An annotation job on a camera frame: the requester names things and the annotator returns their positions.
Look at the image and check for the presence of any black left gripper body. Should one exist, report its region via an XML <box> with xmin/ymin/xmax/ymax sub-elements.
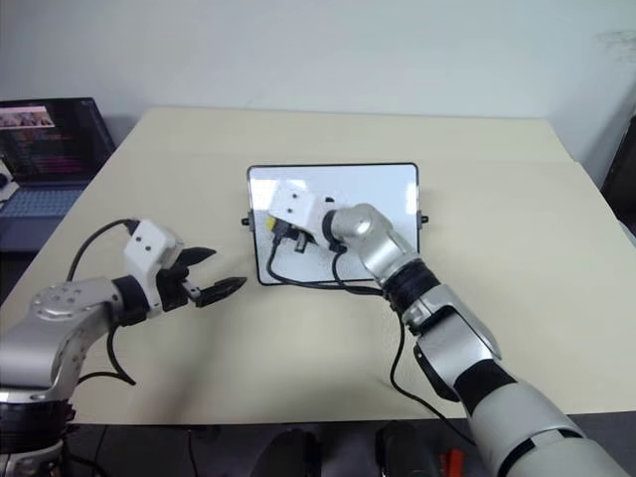
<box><xmin>154</xmin><ymin>264</ymin><xmax>206</xmax><ymax>313</ymax></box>

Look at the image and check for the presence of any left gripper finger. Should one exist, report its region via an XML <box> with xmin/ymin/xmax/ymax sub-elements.
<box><xmin>199</xmin><ymin>276</ymin><xmax>248</xmax><ymax>306</ymax></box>
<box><xmin>178</xmin><ymin>244</ymin><xmax>218</xmax><ymax>268</ymax></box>

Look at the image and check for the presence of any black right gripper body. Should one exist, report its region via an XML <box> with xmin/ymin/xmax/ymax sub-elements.
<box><xmin>278</xmin><ymin>224</ymin><xmax>319</xmax><ymax>254</ymax></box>

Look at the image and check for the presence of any black-framed small whiteboard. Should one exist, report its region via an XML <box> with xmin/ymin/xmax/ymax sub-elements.
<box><xmin>240</xmin><ymin>162</ymin><xmax>429</xmax><ymax>288</ymax></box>

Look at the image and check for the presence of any open laptop computer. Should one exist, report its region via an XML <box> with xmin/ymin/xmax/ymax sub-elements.
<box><xmin>0</xmin><ymin>96</ymin><xmax>117</xmax><ymax>253</ymax></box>

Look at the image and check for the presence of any dark rounded shape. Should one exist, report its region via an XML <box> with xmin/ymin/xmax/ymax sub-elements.
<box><xmin>375</xmin><ymin>420</ymin><xmax>434</xmax><ymax>477</ymax></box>

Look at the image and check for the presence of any black furniture piece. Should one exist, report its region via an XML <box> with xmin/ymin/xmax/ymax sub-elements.
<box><xmin>599</xmin><ymin>114</ymin><xmax>636</xmax><ymax>228</ymax></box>

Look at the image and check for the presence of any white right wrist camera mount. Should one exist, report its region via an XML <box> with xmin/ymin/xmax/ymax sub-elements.
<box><xmin>268</xmin><ymin>179</ymin><xmax>328</xmax><ymax>236</ymax></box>

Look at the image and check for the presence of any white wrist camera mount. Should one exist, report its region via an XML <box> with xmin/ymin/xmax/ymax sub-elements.
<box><xmin>268</xmin><ymin>179</ymin><xmax>328</xmax><ymax>236</ymax></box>
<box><xmin>122</xmin><ymin>220</ymin><xmax>185</xmax><ymax>315</ymax></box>

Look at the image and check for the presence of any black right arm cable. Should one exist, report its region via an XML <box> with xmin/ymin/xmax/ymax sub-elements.
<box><xmin>266</xmin><ymin>237</ymin><xmax>478</xmax><ymax>446</ymax></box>

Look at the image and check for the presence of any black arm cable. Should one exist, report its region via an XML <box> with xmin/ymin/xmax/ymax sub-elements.
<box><xmin>67</xmin><ymin>218</ymin><xmax>140</xmax><ymax>389</ymax></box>
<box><xmin>266</xmin><ymin>237</ymin><xmax>478</xmax><ymax>446</ymax></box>

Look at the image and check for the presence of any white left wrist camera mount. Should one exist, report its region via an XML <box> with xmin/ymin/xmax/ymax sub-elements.
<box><xmin>122</xmin><ymin>220</ymin><xmax>185</xmax><ymax>315</ymax></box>

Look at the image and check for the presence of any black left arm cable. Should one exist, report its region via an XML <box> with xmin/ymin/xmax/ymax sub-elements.
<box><xmin>67</xmin><ymin>218</ymin><xmax>140</xmax><ymax>389</ymax></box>

